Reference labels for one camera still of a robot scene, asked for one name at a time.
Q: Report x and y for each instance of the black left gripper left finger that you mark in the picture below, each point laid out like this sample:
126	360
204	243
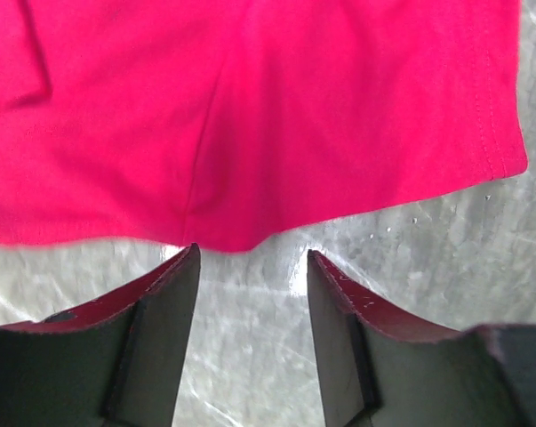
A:
113	361

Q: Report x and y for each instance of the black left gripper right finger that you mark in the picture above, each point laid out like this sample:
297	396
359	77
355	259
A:
380	365

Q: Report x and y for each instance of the red t shirt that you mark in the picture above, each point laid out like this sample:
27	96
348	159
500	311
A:
224	122

